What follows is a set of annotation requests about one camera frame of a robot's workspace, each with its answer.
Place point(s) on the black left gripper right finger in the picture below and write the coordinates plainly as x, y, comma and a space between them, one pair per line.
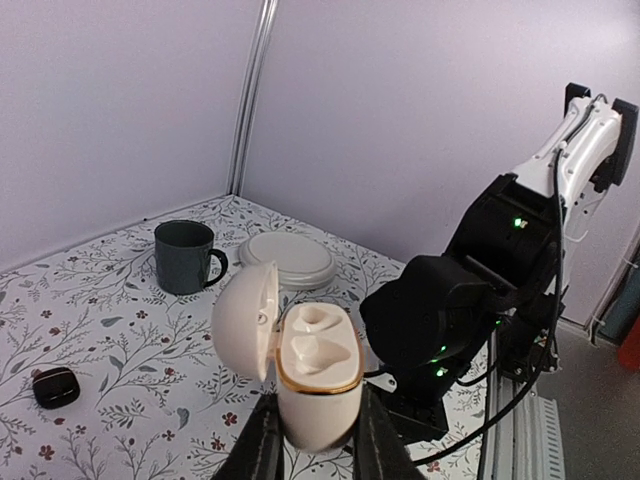
379, 453

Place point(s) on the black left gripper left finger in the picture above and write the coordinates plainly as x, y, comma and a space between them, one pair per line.
258, 453

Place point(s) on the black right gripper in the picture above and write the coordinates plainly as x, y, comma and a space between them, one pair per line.
426, 327

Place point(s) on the white earbud case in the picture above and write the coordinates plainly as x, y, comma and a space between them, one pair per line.
313, 346

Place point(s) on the black earbud charging case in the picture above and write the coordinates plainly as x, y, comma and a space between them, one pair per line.
55, 388

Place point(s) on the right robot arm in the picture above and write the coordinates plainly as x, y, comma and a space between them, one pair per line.
504, 273

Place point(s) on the floral patterned table mat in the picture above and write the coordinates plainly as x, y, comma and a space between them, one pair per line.
155, 401

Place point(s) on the teal cylinder bottle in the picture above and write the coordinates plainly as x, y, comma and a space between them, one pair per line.
623, 312

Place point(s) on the dark grey mug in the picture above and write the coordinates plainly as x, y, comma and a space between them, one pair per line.
186, 261

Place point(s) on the red shaker bottle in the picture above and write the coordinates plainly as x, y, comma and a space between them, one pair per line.
628, 353

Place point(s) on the front aluminium rail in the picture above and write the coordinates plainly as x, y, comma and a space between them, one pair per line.
525, 444

